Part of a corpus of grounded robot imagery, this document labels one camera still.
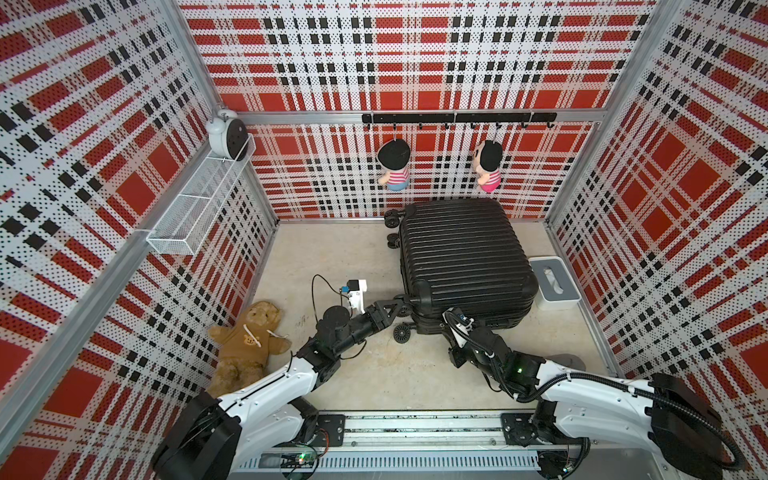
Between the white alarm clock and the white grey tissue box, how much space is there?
102 cm

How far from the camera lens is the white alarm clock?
2.57 feet

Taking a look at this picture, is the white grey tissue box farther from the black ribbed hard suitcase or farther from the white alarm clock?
the white alarm clock

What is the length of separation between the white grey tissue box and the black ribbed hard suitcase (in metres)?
0.12

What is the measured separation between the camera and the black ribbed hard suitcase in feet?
2.55
